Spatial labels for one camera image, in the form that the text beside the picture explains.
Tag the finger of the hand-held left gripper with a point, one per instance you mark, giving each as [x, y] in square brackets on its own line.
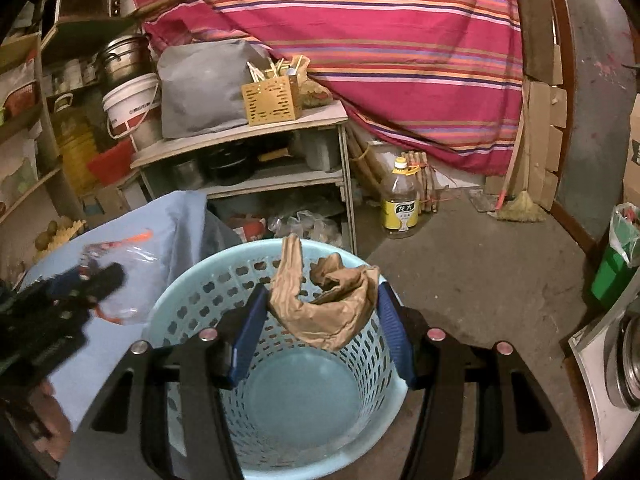
[107, 280]
[70, 317]

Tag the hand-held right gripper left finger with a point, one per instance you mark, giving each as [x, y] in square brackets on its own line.
[247, 332]

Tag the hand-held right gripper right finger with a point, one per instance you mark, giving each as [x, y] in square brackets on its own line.
[395, 335]

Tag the clear plastic bag orange strip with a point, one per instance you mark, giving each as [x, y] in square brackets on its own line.
[135, 280]

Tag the brown paper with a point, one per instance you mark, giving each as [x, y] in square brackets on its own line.
[320, 320]

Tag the light blue perforated basket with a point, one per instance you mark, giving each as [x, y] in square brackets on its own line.
[295, 400]

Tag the yellow egg carton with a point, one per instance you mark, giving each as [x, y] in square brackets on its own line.
[67, 230]

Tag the blue table cover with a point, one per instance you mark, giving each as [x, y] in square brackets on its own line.
[165, 220]

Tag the oil bottle yellow label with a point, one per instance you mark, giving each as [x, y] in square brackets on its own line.
[400, 215]

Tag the pile of clear plastic bags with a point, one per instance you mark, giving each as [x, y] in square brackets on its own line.
[305, 225]

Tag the small steel pot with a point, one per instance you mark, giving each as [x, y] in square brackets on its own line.
[187, 172]

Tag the yellow oil jug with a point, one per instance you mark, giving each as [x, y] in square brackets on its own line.
[75, 145]

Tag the bundle of wooden sticks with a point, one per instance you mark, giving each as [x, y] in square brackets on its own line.
[425, 180]

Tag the wooden corner shelf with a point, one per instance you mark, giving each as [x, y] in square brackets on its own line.
[42, 125]

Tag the black cooking pot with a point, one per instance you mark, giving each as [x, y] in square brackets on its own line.
[230, 162]

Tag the white plastic bucket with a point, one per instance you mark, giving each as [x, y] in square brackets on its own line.
[132, 105]

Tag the straw broom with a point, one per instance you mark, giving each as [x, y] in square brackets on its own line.
[522, 209]

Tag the white shelf unit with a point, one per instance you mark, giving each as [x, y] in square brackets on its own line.
[240, 132]

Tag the grey cushion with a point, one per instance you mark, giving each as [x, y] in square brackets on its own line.
[210, 90]

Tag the large metal pot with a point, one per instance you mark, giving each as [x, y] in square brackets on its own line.
[122, 60]

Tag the green bin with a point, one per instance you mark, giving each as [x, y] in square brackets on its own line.
[612, 275]

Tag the metal bowl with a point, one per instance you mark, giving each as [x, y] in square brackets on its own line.
[625, 360]

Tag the clear food bag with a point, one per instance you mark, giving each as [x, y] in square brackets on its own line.
[315, 94]

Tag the white bin bag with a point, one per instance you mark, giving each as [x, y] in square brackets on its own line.
[622, 235]

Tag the bunch of chopsticks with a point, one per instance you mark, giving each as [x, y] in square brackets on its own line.
[277, 67]

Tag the stack of cardboard sheets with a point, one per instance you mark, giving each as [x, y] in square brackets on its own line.
[542, 110]

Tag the red striped cloth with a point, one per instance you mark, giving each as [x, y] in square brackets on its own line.
[375, 60]

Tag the toaster oven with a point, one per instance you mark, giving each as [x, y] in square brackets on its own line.
[85, 0]

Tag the cardboard box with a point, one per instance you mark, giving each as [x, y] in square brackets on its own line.
[634, 160]

